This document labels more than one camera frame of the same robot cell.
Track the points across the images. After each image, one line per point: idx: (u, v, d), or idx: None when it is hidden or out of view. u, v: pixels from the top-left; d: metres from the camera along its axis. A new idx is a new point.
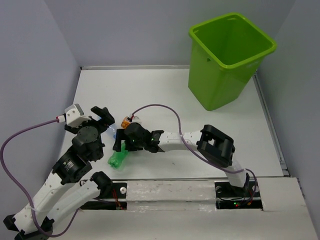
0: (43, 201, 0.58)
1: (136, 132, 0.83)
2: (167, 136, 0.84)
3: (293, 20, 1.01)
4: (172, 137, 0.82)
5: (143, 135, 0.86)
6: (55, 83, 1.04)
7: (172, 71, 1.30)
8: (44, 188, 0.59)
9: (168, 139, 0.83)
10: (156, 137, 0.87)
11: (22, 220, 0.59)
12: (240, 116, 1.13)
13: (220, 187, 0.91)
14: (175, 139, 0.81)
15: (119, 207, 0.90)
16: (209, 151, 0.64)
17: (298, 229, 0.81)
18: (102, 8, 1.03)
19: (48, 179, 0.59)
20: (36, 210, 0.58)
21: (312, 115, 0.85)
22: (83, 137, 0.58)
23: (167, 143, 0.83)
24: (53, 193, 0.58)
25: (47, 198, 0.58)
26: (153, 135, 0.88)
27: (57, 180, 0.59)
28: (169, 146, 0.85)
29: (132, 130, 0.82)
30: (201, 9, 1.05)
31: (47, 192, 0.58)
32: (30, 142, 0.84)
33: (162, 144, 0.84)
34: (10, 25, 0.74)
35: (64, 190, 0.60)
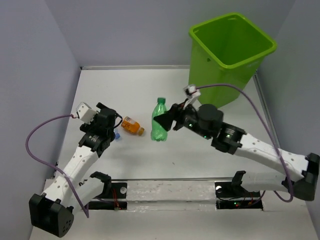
0: (76, 168, 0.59)
1: (215, 122, 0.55)
2: (253, 141, 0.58)
3: (294, 20, 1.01)
4: (261, 148, 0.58)
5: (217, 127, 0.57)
6: (54, 83, 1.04)
7: (172, 71, 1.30)
8: (73, 159, 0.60)
9: (254, 147, 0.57)
10: (231, 135, 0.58)
11: (55, 192, 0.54)
12: (240, 116, 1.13)
13: (220, 187, 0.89)
14: (270, 154, 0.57)
15: (117, 207, 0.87)
16: (312, 189, 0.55)
17: (299, 230, 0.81)
18: (102, 8, 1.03)
19: (77, 151, 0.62)
20: (71, 177, 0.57)
21: (312, 115, 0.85)
22: (104, 112, 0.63)
23: (253, 151, 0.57)
24: (85, 161, 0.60)
25: (79, 166, 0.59)
26: (227, 131, 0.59)
27: (86, 150, 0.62)
28: (248, 154, 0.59)
29: (211, 117, 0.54)
30: (201, 9, 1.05)
31: (78, 161, 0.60)
32: (29, 143, 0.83)
33: (239, 150, 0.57)
34: (9, 24, 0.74)
35: (91, 160, 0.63)
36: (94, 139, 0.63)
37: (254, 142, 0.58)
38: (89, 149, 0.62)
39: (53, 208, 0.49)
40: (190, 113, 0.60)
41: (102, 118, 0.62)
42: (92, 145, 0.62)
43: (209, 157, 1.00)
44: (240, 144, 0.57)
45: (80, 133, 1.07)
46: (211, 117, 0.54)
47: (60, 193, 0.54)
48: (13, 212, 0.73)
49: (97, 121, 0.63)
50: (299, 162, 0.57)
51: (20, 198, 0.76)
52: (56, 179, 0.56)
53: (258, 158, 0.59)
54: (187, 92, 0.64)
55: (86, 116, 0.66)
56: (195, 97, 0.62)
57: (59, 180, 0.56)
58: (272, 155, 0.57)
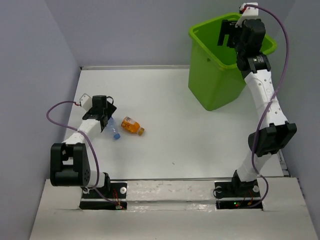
0: (88, 128, 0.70)
1: (249, 33, 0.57)
2: (264, 78, 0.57)
3: (294, 20, 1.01)
4: (266, 88, 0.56)
5: (251, 44, 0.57)
6: (54, 83, 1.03)
7: (172, 71, 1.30)
8: (83, 124, 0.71)
9: (261, 82, 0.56)
10: (259, 63, 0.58)
11: (73, 139, 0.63)
12: (240, 116, 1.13)
13: (220, 187, 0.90)
14: (265, 93, 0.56)
15: (118, 206, 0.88)
16: (265, 137, 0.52)
17: (298, 229, 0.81)
18: (102, 8, 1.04)
19: (84, 121, 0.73)
20: (86, 131, 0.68)
21: (312, 115, 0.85)
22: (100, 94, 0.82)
23: (256, 82, 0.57)
24: (93, 125, 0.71)
25: (89, 127, 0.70)
26: (258, 57, 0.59)
27: (91, 120, 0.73)
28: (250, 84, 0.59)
29: (252, 27, 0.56)
30: (201, 9, 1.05)
31: (88, 125, 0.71)
32: (29, 142, 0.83)
33: (249, 74, 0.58)
34: (9, 25, 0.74)
35: (96, 129, 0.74)
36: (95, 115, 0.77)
37: (264, 78, 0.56)
38: (93, 120, 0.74)
39: (75, 147, 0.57)
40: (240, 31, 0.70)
41: (98, 100, 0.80)
42: (94, 117, 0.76)
43: (209, 157, 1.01)
44: (254, 71, 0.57)
45: None
46: (251, 26, 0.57)
47: (78, 140, 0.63)
48: (13, 212, 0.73)
49: (94, 102, 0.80)
50: (277, 119, 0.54)
51: (19, 198, 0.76)
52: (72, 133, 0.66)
53: (256, 93, 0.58)
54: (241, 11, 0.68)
55: (87, 103, 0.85)
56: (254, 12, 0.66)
57: (75, 133, 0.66)
58: (265, 96, 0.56)
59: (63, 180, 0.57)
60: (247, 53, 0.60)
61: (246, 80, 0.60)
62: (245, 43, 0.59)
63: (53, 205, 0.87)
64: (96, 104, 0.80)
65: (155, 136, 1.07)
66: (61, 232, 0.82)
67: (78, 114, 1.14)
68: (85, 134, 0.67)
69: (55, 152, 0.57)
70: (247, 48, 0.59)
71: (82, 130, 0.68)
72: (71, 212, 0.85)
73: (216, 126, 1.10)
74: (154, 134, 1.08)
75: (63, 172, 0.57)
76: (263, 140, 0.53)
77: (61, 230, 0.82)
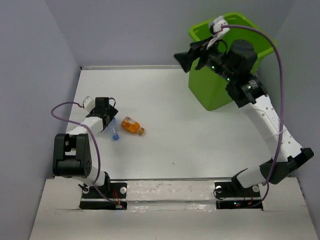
0: (90, 123, 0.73)
1: (242, 61, 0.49)
2: (266, 106, 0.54)
3: (294, 20, 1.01)
4: (270, 118, 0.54)
5: (243, 71, 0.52)
6: (54, 83, 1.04)
7: (172, 71, 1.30)
8: (86, 120, 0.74)
9: (264, 113, 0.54)
10: (253, 89, 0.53)
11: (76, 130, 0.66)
12: (240, 116, 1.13)
13: (220, 187, 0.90)
14: (271, 123, 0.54)
15: (118, 205, 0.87)
16: (286, 172, 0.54)
17: (298, 230, 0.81)
18: (102, 8, 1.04)
19: (87, 118, 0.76)
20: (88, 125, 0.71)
21: (312, 115, 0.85)
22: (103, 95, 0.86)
23: (260, 114, 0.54)
24: (95, 122, 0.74)
25: (92, 123, 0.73)
26: (250, 82, 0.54)
27: (94, 117, 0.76)
28: (251, 115, 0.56)
29: (242, 54, 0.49)
30: (201, 9, 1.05)
31: (91, 121, 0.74)
32: (29, 143, 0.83)
33: (249, 106, 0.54)
34: (9, 25, 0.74)
35: (97, 126, 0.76)
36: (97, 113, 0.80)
37: (267, 108, 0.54)
38: (96, 117, 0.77)
39: (79, 137, 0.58)
40: (215, 52, 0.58)
41: (101, 100, 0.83)
42: (97, 115, 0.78)
43: (209, 157, 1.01)
44: (253, 101, 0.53)
45: None
46: (241, 53, 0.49)
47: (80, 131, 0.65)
48: (13, 212, 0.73)
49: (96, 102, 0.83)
50: (291, 148, 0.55)
51: (19, 199, 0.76)
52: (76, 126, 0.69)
53: (259, 123, 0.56)
54: (211, 30, 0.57)
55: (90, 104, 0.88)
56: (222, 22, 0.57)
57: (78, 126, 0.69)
58: (274, 128, 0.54)
59: (65, 169, 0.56)
60: (238, 81, 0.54)
61: (245, 110, 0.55)
62: (235, 70, 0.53)
63: (53, 205, 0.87)
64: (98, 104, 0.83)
65: (155, 136, 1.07)
66: (61, 232, 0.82)
67: (78, 114, 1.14)
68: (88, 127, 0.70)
69: (59, 141, 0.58)
70: (238, 75, 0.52)
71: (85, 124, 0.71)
72: (72, 212, 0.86)
73: (216, 127, 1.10)
74: (154, 134, 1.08)
75: (65, 161, 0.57)
76: (283, 173, 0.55)
77: (61, 230, 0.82)
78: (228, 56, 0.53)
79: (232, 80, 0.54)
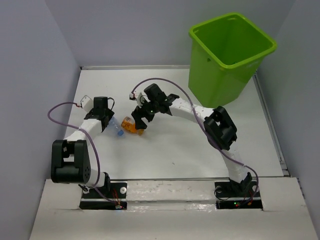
0: (89, 126, 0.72)
1: (151, 93, 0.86)
2: (179, 102, 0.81)
3: (293, 20, 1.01)
4: (185, 105, 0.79)
5: (158, 94, 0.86)
6: (54, 84, 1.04)
7: (172, 71, 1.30)
8: (83, 124, 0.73)
9: (180, 105, 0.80)
10: (169, 101, 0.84)
11: (74, 137, 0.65)
12: (240, 116, 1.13)
13: (220, 187, 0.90)
14: (186, 107, 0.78)
15: (118, 206, 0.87)
16: (212, 128, 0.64)
17: (298, 229, 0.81)
18: (102, 8, 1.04)
19: (85, 121, 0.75)
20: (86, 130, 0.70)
21: (312, 115, 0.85)
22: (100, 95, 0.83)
23: (178, 107, 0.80)
24: (94, 124, 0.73)
25: (89, 127, 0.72)
26: (167, 97, 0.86)
27: (92, 119, 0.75)
28: (178, 113, 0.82)
29: (148, 89, 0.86)
30: (201, 9, 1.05)
31: (89, 124, 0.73)
32: (29, 143, 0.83)
33: (172, 108, 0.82)
34: (9, 26, 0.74)
35: (96, 129, 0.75)
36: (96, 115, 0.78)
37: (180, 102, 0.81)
38: (95, 119, 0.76)
39: (77, 143, 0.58)
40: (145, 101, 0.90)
41: (99, 100, 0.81)
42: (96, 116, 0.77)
43: (208, 157, 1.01)
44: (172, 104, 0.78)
45: None
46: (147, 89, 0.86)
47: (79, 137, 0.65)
48: (13, 213, 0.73)
49: (95, 102, 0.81)
50: None
51: (19, 198, 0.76)
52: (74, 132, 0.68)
53: (183, 114, 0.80)
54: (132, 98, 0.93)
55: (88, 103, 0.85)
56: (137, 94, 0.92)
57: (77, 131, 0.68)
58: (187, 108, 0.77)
59: (63, 177, 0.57)
60: None
61: (176, 113, 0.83)
62: (155, 99, 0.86)
63: (52, 204, 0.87)
64: (97, 105, 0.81)
65: (155, 136, 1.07)
66: (61, 232, 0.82)
67: (78, 114, 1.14)
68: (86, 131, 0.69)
69: (57, 149, 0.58)
70: (158, 99, 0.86)
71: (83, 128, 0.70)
72: (72, 212, 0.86)
73: None
74: (154, 134, 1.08)
75: (63, 169, 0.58)
76: (214, 132, 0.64)
77: (61, 230, 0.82)
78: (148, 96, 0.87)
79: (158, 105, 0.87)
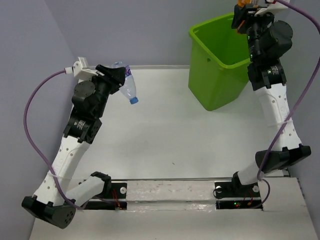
0: (64, 163, 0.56)
1: (273, 44, 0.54)
2: (279, 96, 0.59)
3: (293, 21, 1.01)
4: (279, 105, 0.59)
5: (271, 55, 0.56)
6: (54, 83, 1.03)
7: (173, 71, 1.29)
8: (60, 154, 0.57)
9: (275, 100, 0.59)
10: (273, 74, 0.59)
11: (45, 193, 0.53)
12: (240, 116, 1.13)
13: (220, 187, 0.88)
14: (277, 113, 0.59)
15: (118, 207, 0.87)
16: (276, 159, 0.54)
17: (298, 230, 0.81)
18: (102, 7, 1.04)
19: (63, 143, 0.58)
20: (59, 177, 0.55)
21: (312, 114, 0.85)
22: (82, 93, 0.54)
23: (271, 102, 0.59)
24: (74, 154, 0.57)
25: (67, 162, 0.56)
26: (272, 67, 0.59)
27: (73, 141, 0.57)
28: (264, 99, 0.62)
29: (276, 38, 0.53)
30: (201, 9, 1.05)
31: (66, 156, 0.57)
32: (28, 143, 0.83)
33: (263, 89, 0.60)
34: (8, 24, 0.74)
35: (81, 151, 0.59)
36: (80, 125, 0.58)
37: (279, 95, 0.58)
38: (75, 140, 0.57)
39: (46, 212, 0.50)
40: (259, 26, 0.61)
41: (80, 103, 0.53)
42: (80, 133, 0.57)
43: (208, 157, 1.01)
44: (268, 86, 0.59)
45: None
46: (277, 38, 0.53)
47: (50, 197, 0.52)
48: (12, 212, 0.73)
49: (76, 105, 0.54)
50: (289, 142, 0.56)
51: (18, 199, 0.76)
52: (46, 179, 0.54)
53: (269, 108, 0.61)
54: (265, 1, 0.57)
55: (79, 75, 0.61)
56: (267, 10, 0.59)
57: (48, 180, 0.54)
58: (280, 117, 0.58)
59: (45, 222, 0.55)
60: (262, 62, 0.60)
61: (260, 94, 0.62)
62: (262, 52, 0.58)
63: None
64: (78, 108, 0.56)
65: (155, 136, 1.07)
66: (61, 232, 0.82)
67: None
68: (58, 183, 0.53)
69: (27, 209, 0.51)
70: (262, 59, 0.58)
71: (56, 171, 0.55)
72: None
73: (216, 126, 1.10)
74: (154, 134, 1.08)
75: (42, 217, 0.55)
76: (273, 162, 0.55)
77: (61, 231, 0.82)
78: (266, 37, 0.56)
79: (254, 61, 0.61)
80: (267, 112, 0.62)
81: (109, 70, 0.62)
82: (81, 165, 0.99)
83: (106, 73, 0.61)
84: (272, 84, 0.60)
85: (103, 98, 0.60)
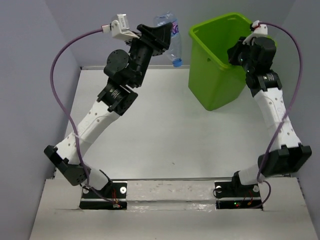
0: (90, 126, 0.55)
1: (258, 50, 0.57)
2: (275, 97, 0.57)
3: (293, 21, 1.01)
4: (277, 107, 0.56)
5: (261, 61, 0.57)
6: (54, 83, 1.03)
7: (173, 71, 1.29)
8: (88, 115, 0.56)
9: (272, 101, 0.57)
10: (268, 81, 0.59)
11: (65, 149, 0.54)
12: (240, 115, 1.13)
13: (220, 187, 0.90)
14: (274, 113, 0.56)
15: (116, 204, 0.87)
16: (276, 158, 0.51)
17: (298, 229, 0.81)
18: (102, 8, 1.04)
19: (94, 105, 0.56)
20: (80, 138, 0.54)
21: (312, 114, 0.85)
22: (114, 65, 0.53)
23: (267, 103, 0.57)
24: (101, 120, 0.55)
25: (93, 126, 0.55)
26: (267, 74, 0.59)
27: (104, 107, 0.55)
28: (261, 103, 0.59)
29: (261, 44, 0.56)
30: (201, 9, 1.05)
31: (93, 120, 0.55)
32: (29, 144, 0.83)
33: (260, 93, 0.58)
34: (9, 25, 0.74)
35: (109, 119, 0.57)
36: (114, 94, 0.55)
37: (275, 97, 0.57)
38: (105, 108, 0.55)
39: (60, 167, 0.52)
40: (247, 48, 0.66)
41: (111, 74, 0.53)
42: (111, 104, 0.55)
43: (208, 157, 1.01)
44: (265, 89, 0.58)
45: None
46: (261, 44, 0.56)
47: (67, 153, 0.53)
48: (13, 212, 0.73)
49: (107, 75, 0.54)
50: (289, 141, 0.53)
51: (18, 199, 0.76)
52: (69, 136, 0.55)
53: (266, 110, 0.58)
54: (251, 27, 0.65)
55: (119, 36, 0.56)
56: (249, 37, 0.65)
57: (71, 138, 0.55)
58: (276, 116, 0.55)
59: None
60: (256, 71, 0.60)
61: (257, 99, 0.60)
62: (255, 61, 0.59)
63: (52, 205, 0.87)
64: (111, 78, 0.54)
65: (155, 136, 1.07)
66: (61, 232, 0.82)
67: (79, 114, 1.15)
68: (78, 143, 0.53)
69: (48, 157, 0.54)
70: (255, 66, 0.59)
71: (80, 131, 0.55)
72: (72, 212, 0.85)
73: (216, 126, 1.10)
74: (154, 134, 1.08)
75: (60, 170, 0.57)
76: (274, 162, 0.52)
77: (61, 230, 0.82)
78: (252, 49, 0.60)
79: (249, 73, 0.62)
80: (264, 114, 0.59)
81: (152, 33, 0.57)
82: None
83: (149, 36, 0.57)
84: (268, 88, 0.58)
85: (143, 66, 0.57)
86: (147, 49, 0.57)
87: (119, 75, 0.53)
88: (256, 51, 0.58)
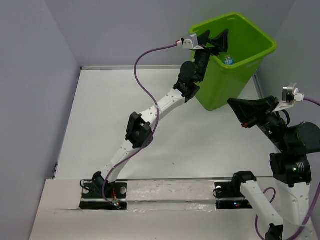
0: (167, 104, 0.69)
1: (300, 146, 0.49)
2: (300, 195, 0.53)
3: (293, 21, 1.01)
4: (300, 206, 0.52)
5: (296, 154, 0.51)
6: (54, 83, 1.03)
7: (173, 71, 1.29)
8: (166, 97, 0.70)
9: (296, 199, 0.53)
10: (297, 172, 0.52)
11: (147, 116, 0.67)
12: None
13: (220, 187, 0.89)
14: (296, 213, 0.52)
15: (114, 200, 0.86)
16: None
17: None
18: (102, 8, 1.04)
19: (170, 91, 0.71)
20: (160, 110, 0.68)
21: (312, 114, 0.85)
22: (187, 70, 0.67)
23: (291, 200, 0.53)
24: (176, 101, 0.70)
25: (169, 104, 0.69)
26: (297, 163, 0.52)
27: (178, 93, 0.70)
28: (282, 191, 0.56)
29: (304, 142, 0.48)
30: (201, 9, 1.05)
31: (170, 100, 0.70)
32: (28, 143, 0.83)
33: (285, 185, 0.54)
34: (9, 25, 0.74)
35: (179, 104, 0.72)
36: (185, 88, 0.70)
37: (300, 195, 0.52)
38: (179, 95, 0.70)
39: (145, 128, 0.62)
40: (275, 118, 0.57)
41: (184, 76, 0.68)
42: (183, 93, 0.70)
43: (208, 157, 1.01)
44: (291, 185, 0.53)
45: (80, 134, 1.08)
46: (304, 141, 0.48)
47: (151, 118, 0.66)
48: (13, 211, 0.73)
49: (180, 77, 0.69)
50: None
51: (18, 198, 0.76)
52: (151, 107, 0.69)
53: (286, 204, 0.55)
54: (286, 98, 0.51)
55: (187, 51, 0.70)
56: (286, 106, 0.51)
57: (153, 109, 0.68)
58: (297, 218, 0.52)
59: (129, 137, 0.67)
60: (285, 158, 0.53)
61: (280, 184, 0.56)
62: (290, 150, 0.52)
63: (52, 205, 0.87)
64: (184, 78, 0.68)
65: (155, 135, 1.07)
66: (61, 232, 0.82)
67: (79, 114, 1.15)
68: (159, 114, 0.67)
69: (133, 120, 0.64)
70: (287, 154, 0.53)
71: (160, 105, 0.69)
72: (72, 212, 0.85)
73: (216, 126, 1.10)
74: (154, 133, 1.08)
75: (133, 134, 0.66)
76: None
77: (61, 230, 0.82)
78: (290, 135, 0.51)
79: (277, 154, 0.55)
80: (284, 207, 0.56)
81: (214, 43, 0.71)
82: (81, 166, 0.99)
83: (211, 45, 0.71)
84: (295, 182, 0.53)
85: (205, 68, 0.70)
86: (207, 54, 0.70)
87: (192, 79, 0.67)
88: (293, 140, 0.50)
